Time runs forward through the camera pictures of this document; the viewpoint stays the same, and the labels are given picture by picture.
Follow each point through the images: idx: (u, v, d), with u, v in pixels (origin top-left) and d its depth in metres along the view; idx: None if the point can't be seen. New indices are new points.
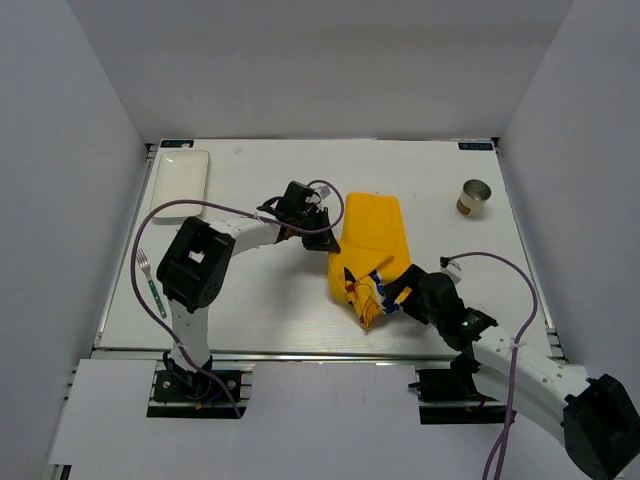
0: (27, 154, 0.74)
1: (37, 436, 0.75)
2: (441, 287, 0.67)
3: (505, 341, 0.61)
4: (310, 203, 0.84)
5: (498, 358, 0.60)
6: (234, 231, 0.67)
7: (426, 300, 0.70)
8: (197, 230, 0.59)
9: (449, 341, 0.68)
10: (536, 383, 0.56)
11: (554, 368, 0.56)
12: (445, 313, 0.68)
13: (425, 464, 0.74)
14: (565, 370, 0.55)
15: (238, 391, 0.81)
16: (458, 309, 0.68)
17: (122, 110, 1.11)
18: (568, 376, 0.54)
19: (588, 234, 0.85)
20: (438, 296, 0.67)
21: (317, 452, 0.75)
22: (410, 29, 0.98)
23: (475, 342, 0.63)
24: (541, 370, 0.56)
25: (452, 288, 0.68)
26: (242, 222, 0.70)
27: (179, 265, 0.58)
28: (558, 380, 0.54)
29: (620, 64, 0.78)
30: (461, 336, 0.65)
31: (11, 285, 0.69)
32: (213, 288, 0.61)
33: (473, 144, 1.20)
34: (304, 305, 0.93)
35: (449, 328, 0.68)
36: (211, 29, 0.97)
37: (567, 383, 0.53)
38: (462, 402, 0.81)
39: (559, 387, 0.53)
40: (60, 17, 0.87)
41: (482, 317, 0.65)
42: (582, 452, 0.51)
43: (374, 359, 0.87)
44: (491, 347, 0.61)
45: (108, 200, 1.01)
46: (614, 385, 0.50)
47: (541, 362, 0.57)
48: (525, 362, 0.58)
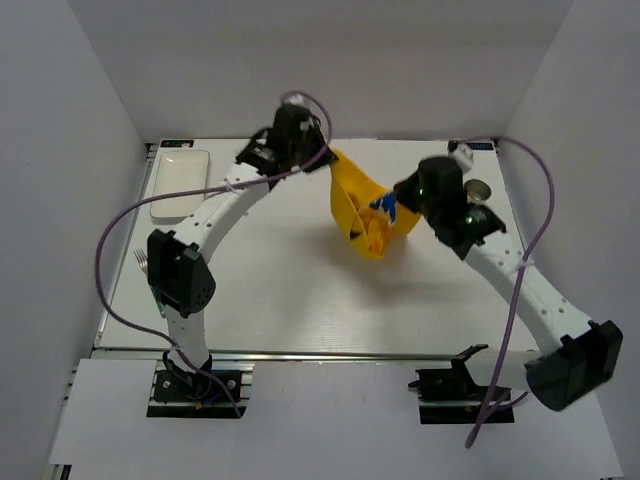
0: (27, 153, 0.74)
1: (37, 436, 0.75)
2: (444, 172, 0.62)
3: (510, 254, 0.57)
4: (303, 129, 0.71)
5: (498, 271, 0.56)
6: (206, 229, 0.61)
7: (425, 187, 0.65)
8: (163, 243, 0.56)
9: (441, 234, 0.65)
10: (534, 312, 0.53)
11: (557, 301, 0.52)
12: (442, 203, 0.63)
13: (426, 464, 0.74)
14: (567, 306, 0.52)
15: (238, 390, 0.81)
16: (458, 199, 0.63)
17: (122, 110, 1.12)
18: (568, 314, 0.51)
19: (589, 232, 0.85)
20: (440, 181, 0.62)
21: (318, 451, 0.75)
22: (410, 27, 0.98)
23: (476, 246, 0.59)
24: (543, 302, 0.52)
25: (458, 175, 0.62)
26: (212, 211, 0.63)
27: (163, 282, 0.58)
28: (557, 315, 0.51)
29: (620, 63, 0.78)
30: (457, 228, 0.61)
31: (12, 284, 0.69)
32: (204, 292, 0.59)
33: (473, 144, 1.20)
34: (304, 304, 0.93)
35: (443, 218, 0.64)
36: (211, 28, 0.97)
37: (566, 321, 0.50)
38: (462, 402, 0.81)
39: (556, 323, 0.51)
40: (60, 17, 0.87)
41: (485, 215, 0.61)
42: (547, 383, 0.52)
43: (373, 359, 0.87)
44: (493, 260, 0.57)
45: (108, 200, 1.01)
46: (612, 331, 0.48)
47: (544, 291, 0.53)
48: (528, 288, 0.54)
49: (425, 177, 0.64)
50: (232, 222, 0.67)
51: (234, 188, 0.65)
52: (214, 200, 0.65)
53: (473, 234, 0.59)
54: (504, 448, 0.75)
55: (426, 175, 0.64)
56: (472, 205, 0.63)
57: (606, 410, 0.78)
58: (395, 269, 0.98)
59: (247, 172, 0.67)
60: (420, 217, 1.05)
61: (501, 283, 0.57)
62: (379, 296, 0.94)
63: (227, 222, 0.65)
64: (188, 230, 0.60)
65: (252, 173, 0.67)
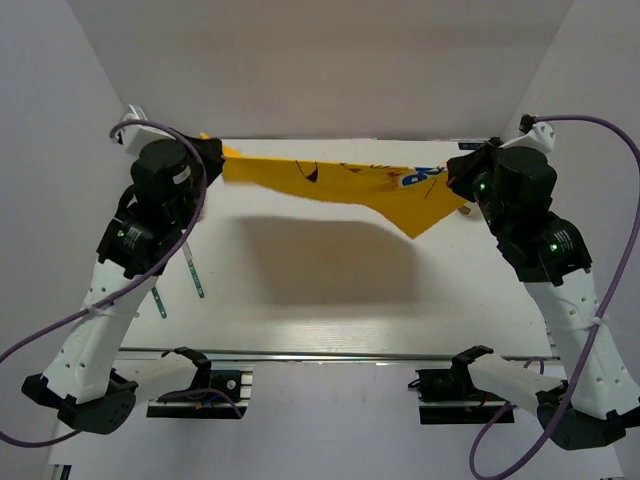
0: (27, 153, 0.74)
1: (38, 437, 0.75)
2: (536, 178, 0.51)
3: (585, 302, 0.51)
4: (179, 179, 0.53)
5: (566, 318, 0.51)
6: (80, 371, 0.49)
7: (503, 189, 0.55)
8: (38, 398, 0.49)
9: (508, 246, 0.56)
10: (586, 376, 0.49)
11: (614, 369, 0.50)
12: (521, 213, 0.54)
13: (426, 464, 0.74)
14: (622, 377, 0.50)
15: (238, 391, 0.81)
16: (540, 212, 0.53)
17: (122, 110, 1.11)
18: (622, 386, 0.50)
19: (589, 233, 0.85)
20: (527, 188, 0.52)
21: (317, 451, 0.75)
22: (410, 28, 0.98)
23: (551, 284, 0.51)
24: (602, 370, 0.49)
25: (551, 183, 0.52)
26: (82, 345, 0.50)
27: None
28: (611, 386, 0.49)
29: (620, 63, 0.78)
30: (533, 250, 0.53)
31: (12, 284, 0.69)
32: (117, 410, 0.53)
33: (474, 144, 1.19)
34: (303, 305, 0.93)
35: (517, 233, 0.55)
36: (211, 28, 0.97)
37: (617, 395, 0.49)
38: (462, 402, 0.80)
39: (607, 397, 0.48)
40: (60, 16, 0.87)
41: (571, 239, 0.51)
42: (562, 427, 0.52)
43: (374, 359, 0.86)
44: (564, 306, 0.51)
45: (108, 200, 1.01)
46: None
47: (605, 357, 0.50)
48: (595, 349, 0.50)
49: (506, 178, 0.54)
50: (124, 322, 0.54)
51: (97, 308, 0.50)
52: (80, 327, 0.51)
53: (552, 266, 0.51)
54: (505, 449, 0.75)
55: (509, 176, 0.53)
56: (553, 222, 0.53)
57: None
58: (395, 269, 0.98)
59: (115, 278, 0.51)
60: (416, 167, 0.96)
61: (557, 324, 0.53)
62: (378, 297, 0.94)
63: (115, 332, 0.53)
64: (61, 375, 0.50)
65: (120, 279, 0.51)
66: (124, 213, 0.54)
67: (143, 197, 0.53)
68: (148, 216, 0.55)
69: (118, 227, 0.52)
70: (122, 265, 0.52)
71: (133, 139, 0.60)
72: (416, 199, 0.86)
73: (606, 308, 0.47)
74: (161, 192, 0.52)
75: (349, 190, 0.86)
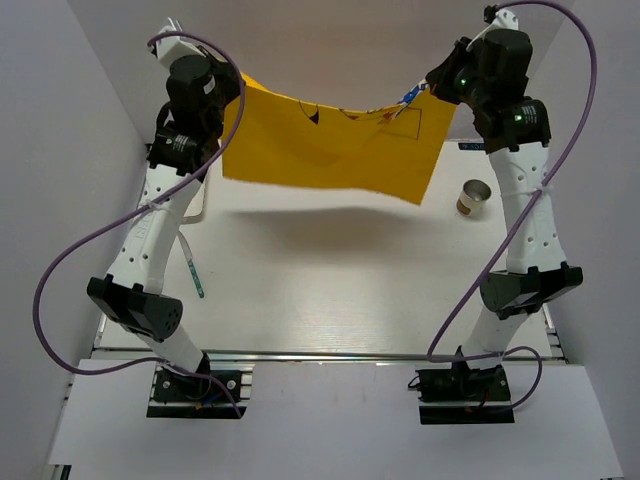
0: (27, 154, 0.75)
1: (39, 436, 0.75)
2: (512, 48, 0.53)
3: (535, 173, 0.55)
4: (207, 90, 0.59)
5: (513, 185, 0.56)
6: (143, 262, 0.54)
7: (484, 61, 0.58)
8: (105, 291, 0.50)
9: (479, 117, 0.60)
10: (520, 234, 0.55)
11: (549, 234, 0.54)
12: (498, 85, 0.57)
13: (425, 463, 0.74)
14: (553, 243, 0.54)
15: (238, 391, 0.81)
16: (512, 88, 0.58)
17: (123, 110, 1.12)
18: (550, 250, 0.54)
19: (588, 233, 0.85)
20: (502, 57, 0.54)
21: (318, 451, 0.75)
22: (409, 29, 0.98)
23: (507, 150, 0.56)
24: (535, 232, 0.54)
25: (527, 58, 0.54)
26: (143, 240, 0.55)
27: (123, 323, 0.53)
28: (540, 247, 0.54)
29: (620, 63, 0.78)
30: (498, 119, 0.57)
31: (13, 284, 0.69)
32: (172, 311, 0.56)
33: (473, 144, 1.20)
34: (303, 304, 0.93)
35: (489, 104, 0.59)
36: (211, 29, 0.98)
37: (543, 255, 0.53)
38: (462, 402, 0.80)
39: (532, 254, 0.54)
40: (60, 17, 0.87)
41: (536, 114, 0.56)
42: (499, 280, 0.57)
43: (374, 359, 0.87)
44: (514, 173, 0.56)
45: (108, 199, 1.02)
46: (574, 280, 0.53)
47: (542, 223, 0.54)
48: (535, 215, 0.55)
49: (487, 48, 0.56)
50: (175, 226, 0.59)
51: (157, 204, 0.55)
52: (140, 223, 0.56)
53: (511, 135, 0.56)
54: (505, 449, 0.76)
55: (489, 47, 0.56)
56: (525, 100, 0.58)
57: (606, 411, 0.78)
58: (394, 268, 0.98)
59: (168, 178, 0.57)
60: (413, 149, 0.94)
61: (509, 192, 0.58)
62: (377, 295, 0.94)
63: (170, 230, 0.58)
64: (122, 267, 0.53)
65: (172, 179, 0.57)
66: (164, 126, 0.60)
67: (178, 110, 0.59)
68: (185, 126, 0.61)
69: (165, 139, 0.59)
70: (173, 168, 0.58)
71: (168, 53, 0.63)
72: (407, 142, 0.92)
73: (549, 173, 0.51)
74: (195, 102, 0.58)
75: (347, 134, 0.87)
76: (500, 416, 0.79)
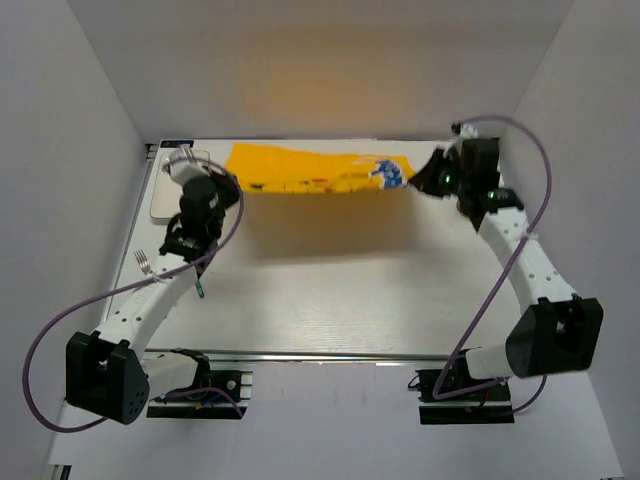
0: (26, 153, 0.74)
1: (38, 437, 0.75)
2: (483, 147, 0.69)
3: (518, 226, 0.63)
4: (213, 207, 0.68)
5: (503, 239, 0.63)
6: (135, 323, 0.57)
7: (464, 159, 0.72)
8: (87, 346, 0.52)
9: (464, 204, 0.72)
10: (523, 274, 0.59)
11: (547, 271, 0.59)
12: (474, 177, 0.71)
13: (425, 464, 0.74)
14: (555, 277, 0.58)
15: (238, 391, 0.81)
16: (488, 178, 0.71)
17: (122, 110, 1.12)
18: (554, 282, 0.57)
19: (588, 234, 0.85)
20: (475, 154, 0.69)
21: (318, 451, 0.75)
22: (409, 28, 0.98)
23: (487, 214, 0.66)
24: (534, 268, 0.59)
25: (496, 155, 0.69)
26: (140, 304, 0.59)
27: (92, 392, 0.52)
28: (543, 282, 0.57)
29: (620, 63, 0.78)
30: (477, 202, 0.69)
31: (12, 285, 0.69)
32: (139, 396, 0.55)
33: None
34: (304, 304, 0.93)
35: (471, 192, 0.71)
36: (210, 28, 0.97)
37: (549, 288, 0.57)
38: (461, 402, 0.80)
39: (538, 287, 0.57)
40: (59, 17, 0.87)
41: (508, 195, 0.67)
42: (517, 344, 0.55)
43: (374, 360, 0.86)
44: (500, 227, 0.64)
45: (108, 200, 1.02)
46: (594, 308, 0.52)
47: (536, 261, 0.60)
48: (525, 257, 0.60)
49: (465, 149, 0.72)
50: (168, 305, 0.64)
51: (161, 276, 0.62)
52: (140, 292, 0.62)
53: (486, 206, 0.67)
54: (505, 448, 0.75)
55: (467, 150, 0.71)
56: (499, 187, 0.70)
57: (606, 412, 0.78)
58: (394, 269, 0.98)
59: (174, 261, 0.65)
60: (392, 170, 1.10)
61: (501, 248, 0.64)
62: (377, 296, 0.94)
63: (164, 305, 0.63)
64: (114, 328, 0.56)
65: (178, 262, 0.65)
66: (174, 233, 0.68)
67: (187, 219, 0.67)
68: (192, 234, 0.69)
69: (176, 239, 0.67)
70: (180, 256, 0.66)
71: (180, 173, 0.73)
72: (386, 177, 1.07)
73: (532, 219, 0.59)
74: (202, 215, 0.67)
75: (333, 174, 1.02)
76: (499, 416, 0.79)
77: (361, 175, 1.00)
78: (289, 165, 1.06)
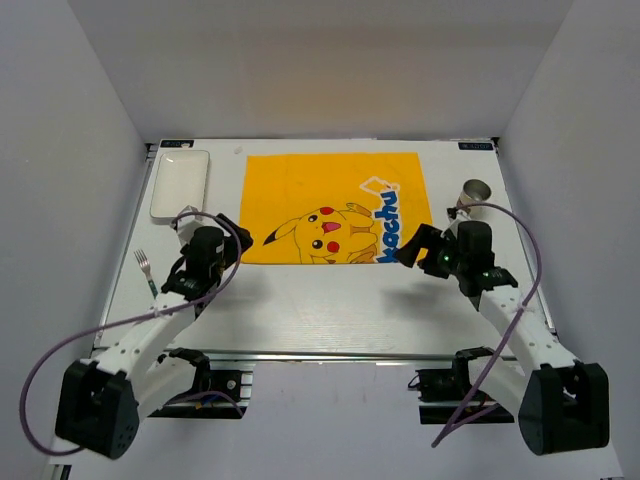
0: (27, 153, 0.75)
1: (38, 437, 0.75)
2: (477, 233, 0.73)
3: (513, 301, 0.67)
4: (219, 253, 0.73)
5: (502, 313, 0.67)
6: (133, 356, 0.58)
7: (460, 241, 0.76)
8: (84, 376, 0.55)
9: (462, 284, 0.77)
10: (523, 344, 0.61)
11: (547, 339, 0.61)
12: (471, 259, 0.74)
13: (425, 464, 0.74)
14: (555, 345, 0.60)
15: (238, 390, 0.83)
16: (485, 259, 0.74)
17: (122, 110, 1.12)
18: (555, 350, 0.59)
19: (588, 234, 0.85)
20: (470, 239, 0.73)
21: (318, 451, 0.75)
22: (409, 28, 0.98)
23: (485, 292, 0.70)
24: (534, 338, 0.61)
25: (489, 239, 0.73)
26: (139, 338, 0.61)
27: (82, 422, 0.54)
28: (545, 350, 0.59)
29: (620, 62, 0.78)
30: (474, 284, 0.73)
31: (11, 285, 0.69)
32: (127, 431, 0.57)
33: (473, 144, 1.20)
34: (304, 304, 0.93)
35: (469, 273, 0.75)
36: (211, 28, 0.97)
37: (553, 354, 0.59)
38: (461, 402, 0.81)
39: (541, 354, 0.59)
40: (59, 17, 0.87)
41: (503, 275, 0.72)
42: (529, 419, 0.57)
43: (374, 359, 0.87)
44: (498, 301, 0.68)
45: (108, 200, 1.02)
46: (598, 374, 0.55)
47: (536, 331, 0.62)
48: (525, 326, 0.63)
49: (460, 234, 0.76)
50: (165, 342, 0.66)
51: (161, 312, 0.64)
52: (141, 326, 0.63)
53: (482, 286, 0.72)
54: (505, 448, 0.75)
55: (462, 233, 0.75)
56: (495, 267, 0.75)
57: None
58: (394, 269, 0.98)
59: (174, 299, 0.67)
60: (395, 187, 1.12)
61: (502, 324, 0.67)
62: (377, 296, 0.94)
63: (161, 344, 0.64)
64: (113, 359, 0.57)
65: (178, 299, 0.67)
66: (175, 274, 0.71)
67: (192, 262, 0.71)
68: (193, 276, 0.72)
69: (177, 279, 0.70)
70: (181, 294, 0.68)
71: (186, 228, 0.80)
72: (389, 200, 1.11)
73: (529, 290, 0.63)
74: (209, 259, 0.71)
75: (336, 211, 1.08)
76: (497, 416, 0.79)
77: (365, 212, 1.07)
78: (296, 194, 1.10)
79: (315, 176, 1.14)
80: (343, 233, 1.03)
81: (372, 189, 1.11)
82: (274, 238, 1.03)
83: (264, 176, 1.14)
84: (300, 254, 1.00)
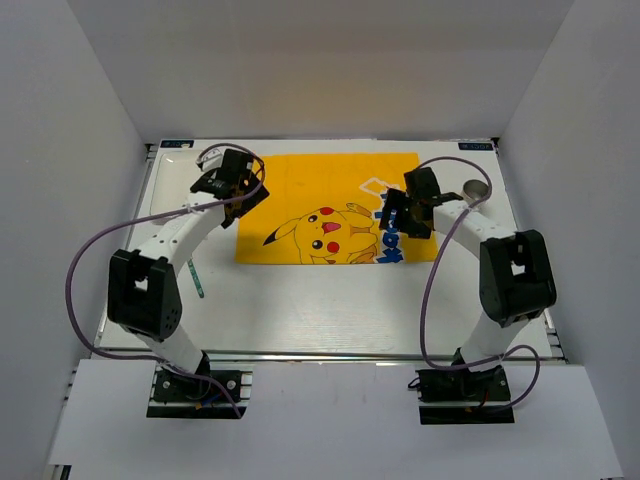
0: (27, 154, 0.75)
1: (39, 437, 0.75)
2: (418, 170, 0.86)
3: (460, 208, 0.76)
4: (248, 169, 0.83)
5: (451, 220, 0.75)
6: (173, 244, 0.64)
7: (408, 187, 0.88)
8: (130, 260, 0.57)
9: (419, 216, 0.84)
10: (472, 231, 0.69)
11: (489, 223, 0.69)
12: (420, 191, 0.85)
13: (425, 464, 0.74)
14: (499, 226, 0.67)
15: (238, 391, 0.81)
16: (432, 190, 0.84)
17: (122, 110, 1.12)
18: (499, 229, 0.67)
19: (588, 234, 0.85)
20: (415, 177, 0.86)
21: (319, 452, 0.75)
22: (409, 29, 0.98)
23: (437, 209, 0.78)
24: (479, 225, 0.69)
25: (429, 173, 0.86)
26: (175, 230, 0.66)
27: (131, 304, 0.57)
28: (489, 230, 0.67)
29: (620, 63, 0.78)
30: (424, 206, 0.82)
31: (11, 286, 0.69)
32: (173, 314, 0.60)
33: (473, 144, 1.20)
34: (304, 304, 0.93)
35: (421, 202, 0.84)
36: (210, 29, 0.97)
37: (494, 231, 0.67)
38: (462, 402, 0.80)
39: (486, 232, 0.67)
40: (59, 17, 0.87)
41: (449, 195, 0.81)
42: (488, 292, 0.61)
43: (374, 359, 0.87)
44: (447, 213, 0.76)
45: (108, 199, 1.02)
46: (536, 236, 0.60)
47: (482, 221, 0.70)
48: (472, 220, 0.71)
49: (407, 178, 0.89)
50: (197, 238, 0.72)
51: (195, 209, 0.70)
52: (176, 221, 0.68)
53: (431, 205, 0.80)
54: (505, 449, 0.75)
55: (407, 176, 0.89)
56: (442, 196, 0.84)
57: (606, 413, 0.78)
58: (394, 269, 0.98)
59: (205, 198, 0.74)
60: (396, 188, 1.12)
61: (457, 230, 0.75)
62: (377, 295, 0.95)
63: (192, 238, 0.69)
64: (154, 247, 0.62)
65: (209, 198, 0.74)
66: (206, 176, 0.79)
67: (223, 172, 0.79)
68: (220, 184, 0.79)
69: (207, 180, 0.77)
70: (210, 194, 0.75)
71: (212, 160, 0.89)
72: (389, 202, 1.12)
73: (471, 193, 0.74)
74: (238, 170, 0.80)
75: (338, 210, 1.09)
76: (500, 417, 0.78)
77: (365, 212, 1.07)
78: (296, 194, 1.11)
79: (316, 176, 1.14)
80: (343, 233, 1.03)
81: (372, 189, 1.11)
82: (274, 238, 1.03)
83: (264, 176, 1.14)
84: (301, 255, 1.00)
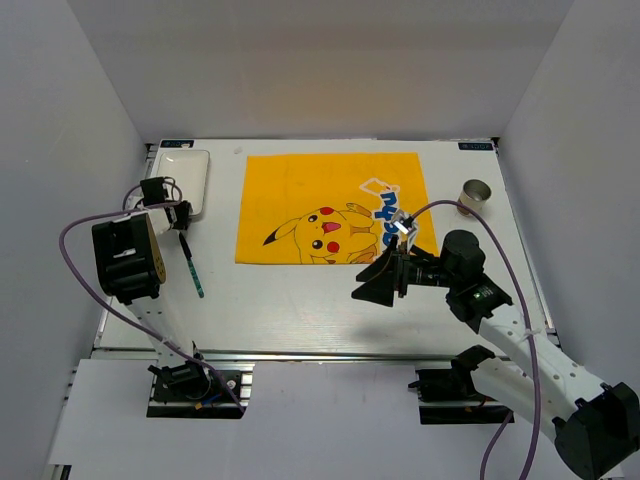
0: (27, 154, 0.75)
1: (38, 437, 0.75)
2: (471, 258, 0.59)
3: (518, 324, 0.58)
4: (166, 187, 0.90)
5: (508, 342, 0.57)
6: None
7: (446, 265, 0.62)
8: (110, 225, 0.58)
9: (451, 306, 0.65)
10: (547, 379, 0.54)
11: (567, 366, 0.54)
12: (463, 280, 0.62)
13: (426, 463, 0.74)
14: (579, 370, 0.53)
15: (238, 390, 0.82)
16: (474, 276, 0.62)
17: (122, 110, 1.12)
18: (580, 377, 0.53)
19: (589, 235, 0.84)
20: (464, 265, 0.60)
21: (318, 452, 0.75)
22: (409, 28, 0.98)
23: (484, 319, 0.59)
24: (556, 368, 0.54)
25: (482, 257, 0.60)
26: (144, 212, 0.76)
27: (120, 262, 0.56)
28: (570, 380, 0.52)
29: (622, 64, 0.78)
30: (467, 304, 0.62)
31: (10, 285, 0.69)
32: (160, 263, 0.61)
33: (473, 144, 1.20)
34: (304, 305, 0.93)
35: (459, 295, 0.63)
36: (210, 29, 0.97)
37: (579, 385, 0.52)
38: (462, 402, 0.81)
39: (570, 389, 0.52)
40: (59, 17, 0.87)
41: (494, 290, 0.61)
42: (570, 449, 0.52)
43: (373, 360, 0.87)
44: (502, 330, 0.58)
45: (108, 199, 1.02)
46: (628, 394, 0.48)
47: (554, 358, 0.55)
48: (543, 356, 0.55)
49: (448, 256, 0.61)
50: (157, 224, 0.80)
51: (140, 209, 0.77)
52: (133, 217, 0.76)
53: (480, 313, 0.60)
54: (506, 448, 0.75)
55: (451, 256, 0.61)
56: (482, 279, 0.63)
57: None
58: None
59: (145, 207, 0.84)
60: (395, 187, 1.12)
61: (513, 354, 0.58)
62: None
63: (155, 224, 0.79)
64: None
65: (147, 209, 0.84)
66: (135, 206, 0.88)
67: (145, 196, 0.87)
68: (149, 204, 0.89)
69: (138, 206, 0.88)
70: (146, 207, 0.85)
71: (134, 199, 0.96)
72: None
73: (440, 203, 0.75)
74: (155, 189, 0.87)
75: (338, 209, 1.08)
76: (500, 415, 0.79)
77: (365, 212, 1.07)
78: (296, 194, 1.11)
79: (316, 176, 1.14)
80: (343, 233, 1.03)
81: (373, 189, 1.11)
82: (274, 238, 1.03)
83: (264, 176, 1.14)
84: (301, 254, 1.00)
